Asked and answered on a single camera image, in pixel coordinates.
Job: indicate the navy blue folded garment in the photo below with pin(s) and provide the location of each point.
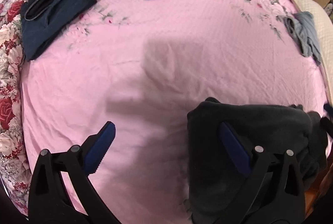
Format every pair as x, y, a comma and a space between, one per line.
38, 33

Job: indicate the red white floral blanket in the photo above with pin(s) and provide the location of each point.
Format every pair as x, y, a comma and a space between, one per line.
15, 171

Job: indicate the grey crumpled garment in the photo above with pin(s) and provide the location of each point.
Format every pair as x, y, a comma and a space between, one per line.
301, 28

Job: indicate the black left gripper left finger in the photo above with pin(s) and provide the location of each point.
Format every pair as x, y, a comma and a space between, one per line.
49, 201

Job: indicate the pink floral bed sheet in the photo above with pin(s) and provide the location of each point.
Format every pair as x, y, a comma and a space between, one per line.
143, 65

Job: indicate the dark grey striped pants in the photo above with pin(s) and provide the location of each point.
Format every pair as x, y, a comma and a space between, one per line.
213, 178

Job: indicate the cream quilted pillow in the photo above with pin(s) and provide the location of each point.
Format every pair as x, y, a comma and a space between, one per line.
324, 31

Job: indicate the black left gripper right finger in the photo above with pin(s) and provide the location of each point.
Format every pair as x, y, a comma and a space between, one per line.
273, 191

